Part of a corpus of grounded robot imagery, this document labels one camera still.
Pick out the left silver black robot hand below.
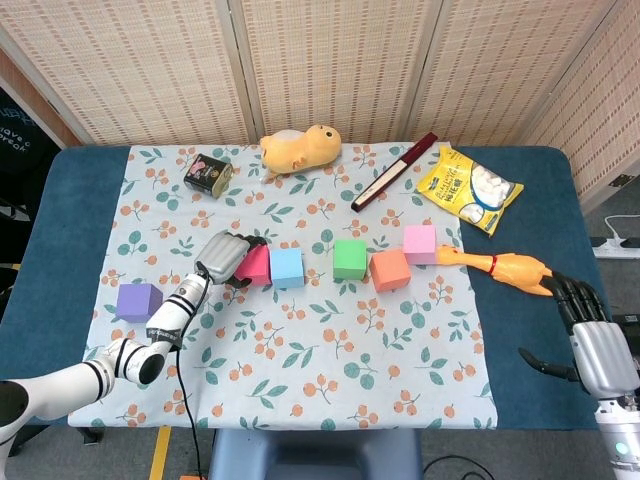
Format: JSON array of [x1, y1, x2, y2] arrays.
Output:
[[193, 230, 269, 290]]

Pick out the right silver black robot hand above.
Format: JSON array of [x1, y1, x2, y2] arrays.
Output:
[[517, 272, 640, 399]]

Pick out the magenta foam cube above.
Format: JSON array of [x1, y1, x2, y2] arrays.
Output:
[[233, 245, 272, 287]]

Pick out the purple foam cube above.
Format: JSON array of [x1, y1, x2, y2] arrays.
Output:
[[115, 282, 165, 325]]

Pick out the green foam cube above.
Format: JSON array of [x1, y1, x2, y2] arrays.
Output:
[[332, 238, 369, 281]]

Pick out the orange foam cube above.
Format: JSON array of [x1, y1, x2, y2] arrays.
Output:
[[368, 248, 413, 294]]

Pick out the pink foam cube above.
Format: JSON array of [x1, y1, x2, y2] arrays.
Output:
[[402, 224, 439, 266]]

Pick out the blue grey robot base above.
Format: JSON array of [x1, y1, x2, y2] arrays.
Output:
[[207, 428, 424, 480]]

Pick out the black box device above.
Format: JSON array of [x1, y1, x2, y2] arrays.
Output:
[[612, 312, 640, 335]]

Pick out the light blue foam cube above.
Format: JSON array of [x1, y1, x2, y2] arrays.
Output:
[[269, 247, 306, 290]]

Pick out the black luncheon meat tin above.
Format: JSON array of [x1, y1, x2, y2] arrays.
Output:
[[182, 153, 234, 200]]

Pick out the white power strip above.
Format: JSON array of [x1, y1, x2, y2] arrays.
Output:
[[591, 237, 640, 260]]

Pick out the yellow rubber chicken toy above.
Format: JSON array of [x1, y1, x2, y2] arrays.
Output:
[[435, 244, 555, 297]]

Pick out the floral print tablecloth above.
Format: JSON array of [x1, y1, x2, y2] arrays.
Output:
[[67, 143, 500, 432]]

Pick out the yellow plush toy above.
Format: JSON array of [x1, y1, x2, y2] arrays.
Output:
[[258, 124, 343, 184]]

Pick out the dark blue table cover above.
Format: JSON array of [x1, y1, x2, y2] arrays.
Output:
[[0, 144, 639, 432]]

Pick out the dark red folding fan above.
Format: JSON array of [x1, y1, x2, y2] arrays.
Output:
[[350, 131, 439, 213]]

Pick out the woven bamboo folding screen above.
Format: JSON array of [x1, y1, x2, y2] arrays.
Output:
[[0, 0, 640, 211]]

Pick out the person in black shirt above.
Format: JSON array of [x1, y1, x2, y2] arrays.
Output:
[[0, 84, 56, 261]]

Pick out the yellow marshmallow bag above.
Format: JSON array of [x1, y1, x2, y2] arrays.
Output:
[[415, 144, 525, 238]]

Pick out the white power cable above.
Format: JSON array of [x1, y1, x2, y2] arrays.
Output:
[[603, 214, 640, 242]]

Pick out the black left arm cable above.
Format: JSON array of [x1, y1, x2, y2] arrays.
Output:
[[172, 262, 214, 480]]

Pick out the black floor cable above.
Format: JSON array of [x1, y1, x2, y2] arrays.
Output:
[[423, 454, 506, 480]]

